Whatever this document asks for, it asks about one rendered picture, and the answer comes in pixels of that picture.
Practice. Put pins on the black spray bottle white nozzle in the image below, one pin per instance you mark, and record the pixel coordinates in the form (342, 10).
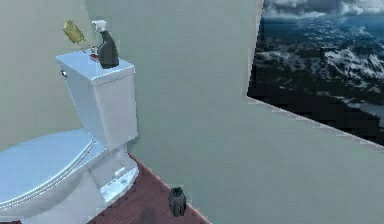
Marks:
(107, 50)

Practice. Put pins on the window with mountain view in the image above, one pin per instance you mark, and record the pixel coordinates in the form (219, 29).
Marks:
(320, 63)

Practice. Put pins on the white toilet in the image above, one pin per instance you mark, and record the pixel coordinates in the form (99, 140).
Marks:
(100, 100)

